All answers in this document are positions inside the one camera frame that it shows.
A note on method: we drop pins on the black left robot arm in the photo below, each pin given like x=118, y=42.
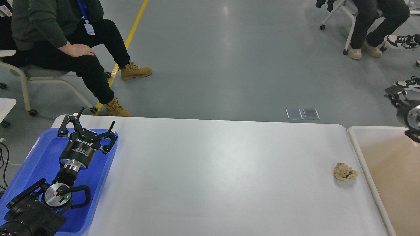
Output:
x=57, y=189

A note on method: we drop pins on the beige plastic bin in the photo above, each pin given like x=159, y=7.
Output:
x=390, y=163

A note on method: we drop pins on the left floor socket plate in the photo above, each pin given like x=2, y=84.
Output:
x=294, y=114

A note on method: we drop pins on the blue plastic tray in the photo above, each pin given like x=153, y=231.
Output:
x=43, y=162

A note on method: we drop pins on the black white sneaker lower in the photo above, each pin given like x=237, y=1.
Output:
x=412, y=84

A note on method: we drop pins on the black white sneaker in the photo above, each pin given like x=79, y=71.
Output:
x=409, y=42
x=412, y=84

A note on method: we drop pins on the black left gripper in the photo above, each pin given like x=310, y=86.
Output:
x=82, y=146

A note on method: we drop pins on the white side table edge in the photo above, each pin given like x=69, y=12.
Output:
x=6, y=105

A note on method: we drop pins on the right floor socket plate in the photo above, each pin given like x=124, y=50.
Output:
x=311, y=114

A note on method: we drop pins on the floor socket plate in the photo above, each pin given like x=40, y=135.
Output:
x=294, y=114
x=311, y=114

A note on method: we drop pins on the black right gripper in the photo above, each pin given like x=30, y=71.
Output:
x=408, y=111

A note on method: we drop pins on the white office chair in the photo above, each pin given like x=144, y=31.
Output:
x=32, y=74

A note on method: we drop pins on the black white sneaker upper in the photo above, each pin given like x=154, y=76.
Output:
x=409, y=42

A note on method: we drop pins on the crumpled brown paper ball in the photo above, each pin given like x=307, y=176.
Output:
x=343, y=172

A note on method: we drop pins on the seated person in green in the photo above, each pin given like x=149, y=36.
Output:
x=60, y=35

